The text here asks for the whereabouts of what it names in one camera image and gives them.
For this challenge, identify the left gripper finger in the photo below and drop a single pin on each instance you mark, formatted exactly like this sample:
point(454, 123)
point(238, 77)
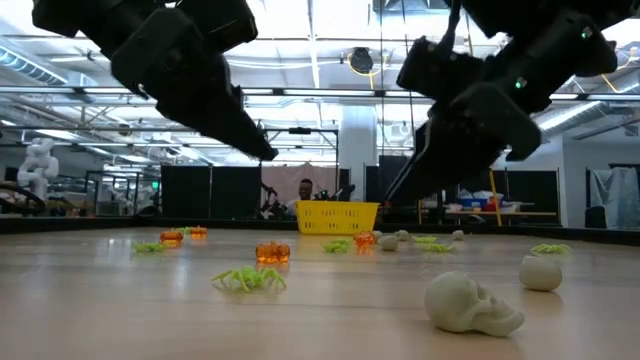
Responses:
point(220, 115)

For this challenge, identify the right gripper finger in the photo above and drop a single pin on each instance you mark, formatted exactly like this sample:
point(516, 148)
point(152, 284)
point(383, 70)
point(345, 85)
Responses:
point(450, 160)

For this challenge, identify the black background robot arm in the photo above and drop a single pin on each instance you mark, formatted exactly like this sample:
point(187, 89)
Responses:
point(272, 205)

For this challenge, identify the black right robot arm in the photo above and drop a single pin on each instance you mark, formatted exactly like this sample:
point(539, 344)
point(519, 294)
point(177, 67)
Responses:
point(575, 30)

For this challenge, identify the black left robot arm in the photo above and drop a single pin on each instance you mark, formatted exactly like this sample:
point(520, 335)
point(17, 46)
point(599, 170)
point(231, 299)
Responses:
point(75, 15)

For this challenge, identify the blue bin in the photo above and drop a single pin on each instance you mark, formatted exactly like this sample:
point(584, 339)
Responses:
point(472, 202)

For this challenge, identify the wooden side table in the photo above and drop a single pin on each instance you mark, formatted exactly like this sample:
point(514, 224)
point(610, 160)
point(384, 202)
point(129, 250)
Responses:
point(500, 214)

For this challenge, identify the black partition panel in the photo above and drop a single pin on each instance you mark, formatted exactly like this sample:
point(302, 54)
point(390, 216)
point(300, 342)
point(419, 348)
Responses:
point(210, 192)

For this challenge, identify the beige curtain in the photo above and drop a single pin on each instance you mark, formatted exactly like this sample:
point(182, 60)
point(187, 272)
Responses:
point(285, 175)

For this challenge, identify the white pillar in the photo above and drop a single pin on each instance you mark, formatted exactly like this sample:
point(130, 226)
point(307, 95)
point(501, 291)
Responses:
point(357, 150)

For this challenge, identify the black framed workcell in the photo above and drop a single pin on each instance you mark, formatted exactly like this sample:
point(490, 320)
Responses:
point(122, 172)

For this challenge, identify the person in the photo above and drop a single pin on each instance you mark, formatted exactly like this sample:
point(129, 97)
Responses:
point(306, 190)

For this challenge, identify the translucent orange plastic pumpkin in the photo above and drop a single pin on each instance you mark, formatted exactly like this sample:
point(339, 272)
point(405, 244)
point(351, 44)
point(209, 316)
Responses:
point(364, 239)
point(171, 237)
point(272, 252)
point(198, 232)

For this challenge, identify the yellow plastic basket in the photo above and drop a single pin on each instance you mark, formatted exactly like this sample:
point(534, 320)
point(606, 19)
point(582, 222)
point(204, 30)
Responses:
point(336, 217)

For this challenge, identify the black chair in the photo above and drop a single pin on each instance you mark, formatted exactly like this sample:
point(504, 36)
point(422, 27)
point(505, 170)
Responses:
point(600, 218)

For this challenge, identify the grey cloth cover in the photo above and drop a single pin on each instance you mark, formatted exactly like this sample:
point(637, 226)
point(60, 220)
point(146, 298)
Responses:
point(617, 195)

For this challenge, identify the white robot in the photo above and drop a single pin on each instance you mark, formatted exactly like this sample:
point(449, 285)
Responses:
point(37, 165)

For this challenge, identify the black stand frame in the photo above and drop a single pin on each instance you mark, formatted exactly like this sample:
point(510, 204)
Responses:
point(300, 131)

